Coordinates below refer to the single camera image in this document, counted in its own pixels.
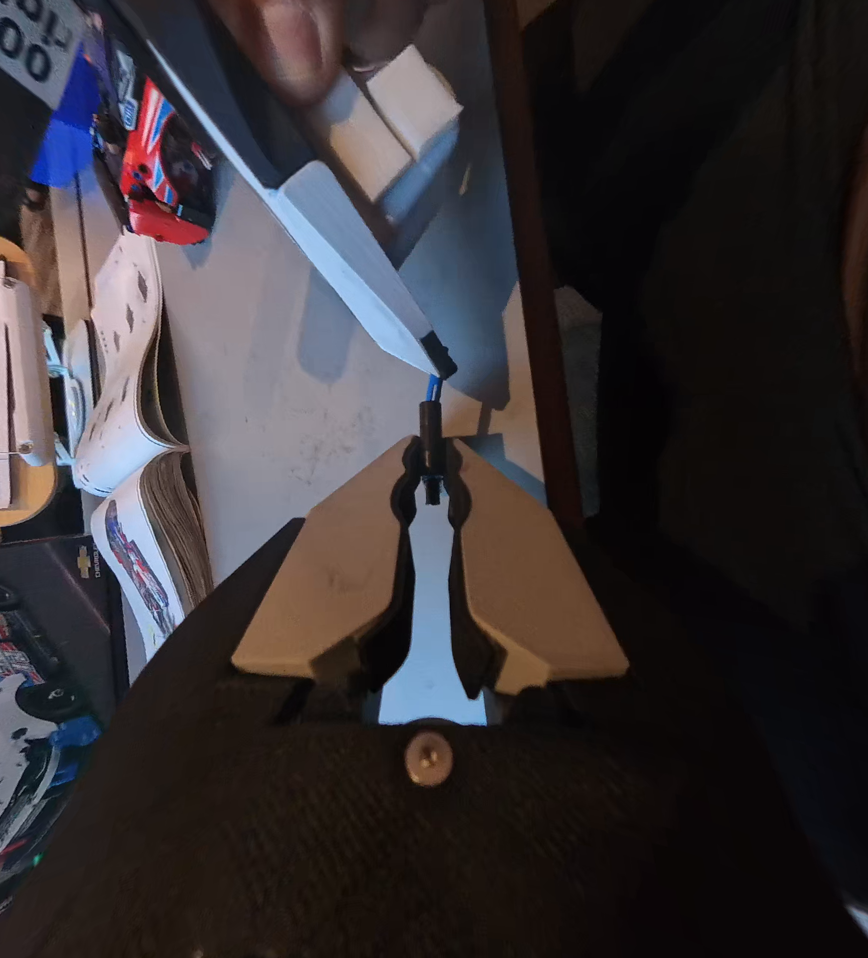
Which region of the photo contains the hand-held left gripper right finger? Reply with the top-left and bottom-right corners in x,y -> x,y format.
452,440 -> 629,697

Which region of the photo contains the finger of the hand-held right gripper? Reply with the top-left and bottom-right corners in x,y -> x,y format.
277,71 -> 459,377
365,43 -> 465,162

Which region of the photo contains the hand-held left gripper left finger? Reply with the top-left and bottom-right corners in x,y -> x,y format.
232,438 -> 416,686

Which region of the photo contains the black toy brick assembly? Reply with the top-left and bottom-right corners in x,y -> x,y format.
417,399 -> 447,508

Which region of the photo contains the grey desk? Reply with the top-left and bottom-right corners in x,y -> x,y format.
52,0 -> 584,727

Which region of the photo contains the person's right hand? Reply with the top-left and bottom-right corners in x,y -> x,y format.
209,0 -> 435,102

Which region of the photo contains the toy race car model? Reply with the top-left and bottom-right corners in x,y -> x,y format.
93,33 -> 218,244

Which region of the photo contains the blue plastic bin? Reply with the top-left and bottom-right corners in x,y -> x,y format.
29,45 -> 101,188

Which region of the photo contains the thick instruction booklet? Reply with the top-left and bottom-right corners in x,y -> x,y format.
74,232 -> 214,667

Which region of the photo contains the white stand base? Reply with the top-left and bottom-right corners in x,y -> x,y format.
44,318 -> 105,469

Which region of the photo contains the toy car kit box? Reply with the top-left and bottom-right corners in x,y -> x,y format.
0,535 -> 131,944

